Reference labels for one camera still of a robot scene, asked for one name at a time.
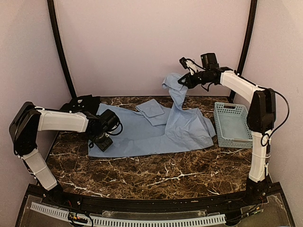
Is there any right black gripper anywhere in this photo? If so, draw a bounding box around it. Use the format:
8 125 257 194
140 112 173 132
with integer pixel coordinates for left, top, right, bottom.
178 70 214 88

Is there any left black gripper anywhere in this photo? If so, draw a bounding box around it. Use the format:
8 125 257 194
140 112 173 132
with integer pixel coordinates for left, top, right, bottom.
87 130 113 151

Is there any light blue long sleeve shirt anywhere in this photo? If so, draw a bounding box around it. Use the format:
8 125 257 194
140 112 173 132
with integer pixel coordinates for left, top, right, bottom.
88 73 216 158

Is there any light blue plastic basket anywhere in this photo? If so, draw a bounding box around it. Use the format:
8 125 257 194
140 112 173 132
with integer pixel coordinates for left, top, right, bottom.
214 102 252 148

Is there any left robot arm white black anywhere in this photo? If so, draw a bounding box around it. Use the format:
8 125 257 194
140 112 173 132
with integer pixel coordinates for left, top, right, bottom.
9 102 123 206

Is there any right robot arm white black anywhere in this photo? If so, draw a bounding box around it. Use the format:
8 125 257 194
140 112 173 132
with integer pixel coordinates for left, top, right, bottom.
178 53 278 205

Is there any black front rail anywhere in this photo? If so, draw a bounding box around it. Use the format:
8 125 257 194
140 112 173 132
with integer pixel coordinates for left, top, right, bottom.
26 183 281 215

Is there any small circuit board with wires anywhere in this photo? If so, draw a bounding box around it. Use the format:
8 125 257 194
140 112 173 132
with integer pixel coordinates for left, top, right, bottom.
68 212 94 227

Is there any white slotted cable duct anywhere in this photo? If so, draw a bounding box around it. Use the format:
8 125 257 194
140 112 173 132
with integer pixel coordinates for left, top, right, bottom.
30 202 226 227

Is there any right black frame post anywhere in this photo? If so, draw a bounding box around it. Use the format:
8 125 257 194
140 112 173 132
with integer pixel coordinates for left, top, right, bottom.
228 0 258 102

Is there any black frame post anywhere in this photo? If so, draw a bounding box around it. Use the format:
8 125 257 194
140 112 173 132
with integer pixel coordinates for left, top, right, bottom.
228 0 258 102
47 0 77 98

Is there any left black frame post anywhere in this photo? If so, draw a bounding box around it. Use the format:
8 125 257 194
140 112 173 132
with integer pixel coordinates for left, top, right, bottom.
47 0 77 98

